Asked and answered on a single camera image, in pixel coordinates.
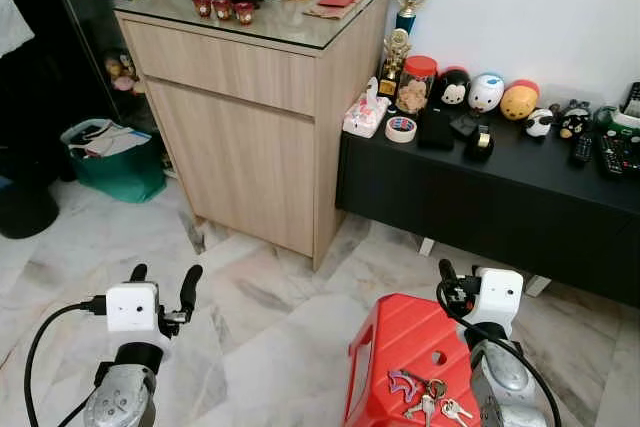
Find key bunch with purple keychain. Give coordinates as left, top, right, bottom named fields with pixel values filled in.
left=388, top=369, right=448, bottom=421

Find red plastic stool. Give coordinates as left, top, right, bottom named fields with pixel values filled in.
left=343, top=293, right=521, bottom=427

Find black low console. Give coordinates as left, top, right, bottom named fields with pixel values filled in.
left=336, top=97, right=640, bottom=308

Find green bag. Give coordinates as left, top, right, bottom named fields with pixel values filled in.
left=60, top=118, right=169, bottom=205

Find black round bin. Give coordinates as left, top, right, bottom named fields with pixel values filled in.
left=0, top=172, right=61, bottom=241

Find black tape dispenser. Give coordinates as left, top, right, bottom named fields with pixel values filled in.
left=465, top=124, right=495, bottom=161

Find white papers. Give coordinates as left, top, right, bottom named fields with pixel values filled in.
left=75, top=124, right=151, bottom=158

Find black box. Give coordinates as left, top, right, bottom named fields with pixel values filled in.
left=417, top=112, right=457, bottom=152

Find white tape roll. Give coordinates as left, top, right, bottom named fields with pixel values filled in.
left=385, top=115, right=419, bottom=144

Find small black case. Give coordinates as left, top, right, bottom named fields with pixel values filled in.
left=449, top=112, right=481, bottom=140

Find light wooden cabinet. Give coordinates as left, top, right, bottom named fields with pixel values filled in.
left=113, top=0, right=394, bottom=271

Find wide black remote control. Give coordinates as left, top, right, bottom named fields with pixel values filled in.
left=597, top=132, right=631, bottom=180

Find pink white tissue box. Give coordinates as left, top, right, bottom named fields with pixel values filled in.
left=342, top=77, right=392, bottom=139

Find small white panda figure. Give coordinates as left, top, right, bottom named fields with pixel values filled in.
left=524, top=107, right=556, bottom=139

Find white round plush toy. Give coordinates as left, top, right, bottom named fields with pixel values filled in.
left=467, top=73, right=506, bottom=115

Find slim black remote control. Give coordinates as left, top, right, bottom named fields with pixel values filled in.
left=569, top=132, right=597, bottom=167

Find yellow round plush toy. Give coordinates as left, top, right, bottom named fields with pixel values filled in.
left=500, top=78, right=542, bottom=122

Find clear jar with red lid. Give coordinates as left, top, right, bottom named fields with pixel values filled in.
left=395, top=55, right=439, bottom=116

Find black white animal figure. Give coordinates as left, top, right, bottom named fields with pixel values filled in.
left=557, top=100, right=593, bottom=141

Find white green phone base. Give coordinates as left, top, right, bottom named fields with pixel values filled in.
left=598, top=105, right=640, bottom=135

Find small plush doll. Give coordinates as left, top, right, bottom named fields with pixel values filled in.
left=104, top=52, right=143, bottom=96

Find small gold trophy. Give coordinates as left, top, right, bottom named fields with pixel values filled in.
left=378, top=29, right=413, bottom=100

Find glass display cabinet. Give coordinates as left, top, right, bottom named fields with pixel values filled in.
left=40, top=0, right=201, bottom=178

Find brown paper envelope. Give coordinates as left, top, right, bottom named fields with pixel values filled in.
left=303, top=2, right=353, bottom=20

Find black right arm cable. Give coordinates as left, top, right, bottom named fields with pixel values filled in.
left=436, top=282, right=563, bottom=427

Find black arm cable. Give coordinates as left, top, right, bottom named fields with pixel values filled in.
left=436, top=282, right=563, bottom=427
left=24, top=297, right=108, bottom=427

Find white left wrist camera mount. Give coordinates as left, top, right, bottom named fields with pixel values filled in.
left=105, top=283, right=163, bottom=340

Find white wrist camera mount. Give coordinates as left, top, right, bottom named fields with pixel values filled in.
left=476, top=268, right=526, bottom=330
left=105, top=283, right=163, bottom=340

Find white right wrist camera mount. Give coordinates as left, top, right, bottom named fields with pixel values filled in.
left=476, top=268, right=526, bottom=330

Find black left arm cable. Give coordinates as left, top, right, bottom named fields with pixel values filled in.
left=24, top=297, right=108, bottom=427

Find black cordless phone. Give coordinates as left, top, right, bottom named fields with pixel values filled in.
left=621, top=82, right=640, bottom=118

